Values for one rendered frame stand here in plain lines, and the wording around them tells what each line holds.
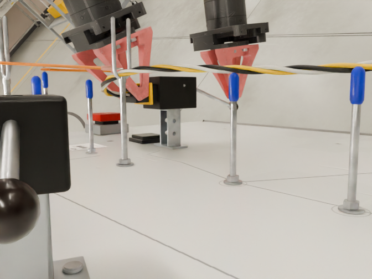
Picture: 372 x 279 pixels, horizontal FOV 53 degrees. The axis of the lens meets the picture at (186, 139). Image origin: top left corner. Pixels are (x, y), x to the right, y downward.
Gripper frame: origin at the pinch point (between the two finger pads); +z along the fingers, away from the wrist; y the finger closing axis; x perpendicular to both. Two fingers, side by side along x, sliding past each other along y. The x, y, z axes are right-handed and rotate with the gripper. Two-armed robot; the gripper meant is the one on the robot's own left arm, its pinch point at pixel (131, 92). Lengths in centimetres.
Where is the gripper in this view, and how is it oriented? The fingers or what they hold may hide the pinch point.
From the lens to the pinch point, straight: 46.2
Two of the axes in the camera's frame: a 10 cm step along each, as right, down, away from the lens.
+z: 3.5, 8.6, 3.7
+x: 7.4, -4.9, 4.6
